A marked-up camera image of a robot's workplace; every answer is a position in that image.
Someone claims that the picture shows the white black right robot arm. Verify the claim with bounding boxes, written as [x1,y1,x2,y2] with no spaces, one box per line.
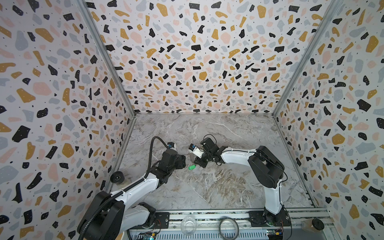
[189,138,290,227]

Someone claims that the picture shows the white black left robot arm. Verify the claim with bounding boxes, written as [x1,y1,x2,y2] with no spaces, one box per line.
[77,149,186,240]

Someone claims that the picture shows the black round knob bottle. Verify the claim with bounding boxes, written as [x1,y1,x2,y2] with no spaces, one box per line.
[110,171,125,185]

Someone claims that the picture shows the clear glass bowl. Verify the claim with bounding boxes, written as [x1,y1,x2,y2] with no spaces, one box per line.
[181,216,197,236]

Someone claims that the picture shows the jar with black lid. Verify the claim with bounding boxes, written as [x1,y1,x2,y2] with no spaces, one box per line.
[302,218,325,233]

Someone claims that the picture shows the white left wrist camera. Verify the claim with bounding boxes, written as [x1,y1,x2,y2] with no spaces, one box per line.
[167,142,176,150]

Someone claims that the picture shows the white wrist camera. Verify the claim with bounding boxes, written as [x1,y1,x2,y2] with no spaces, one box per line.
[167,142,176,150]
[189,144,205,159]

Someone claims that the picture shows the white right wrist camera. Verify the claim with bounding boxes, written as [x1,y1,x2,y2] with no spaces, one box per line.
[189,144,205,159]

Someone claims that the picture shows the grey ring coil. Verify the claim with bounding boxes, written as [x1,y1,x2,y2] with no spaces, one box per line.
[218,217,240,240]

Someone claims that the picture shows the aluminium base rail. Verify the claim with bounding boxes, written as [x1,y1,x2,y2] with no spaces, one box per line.
[155,208,334,230]

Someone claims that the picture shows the aluminium corner post left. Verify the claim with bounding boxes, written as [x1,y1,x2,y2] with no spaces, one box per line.
[76,0,136,118]

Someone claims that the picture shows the aluminium corner post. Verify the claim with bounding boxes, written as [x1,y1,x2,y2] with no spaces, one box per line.
[76,0,136,118]
[273,0,344,120]

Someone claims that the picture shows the aluminium corner post right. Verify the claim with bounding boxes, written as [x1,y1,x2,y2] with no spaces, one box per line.
[273,0,344,120]

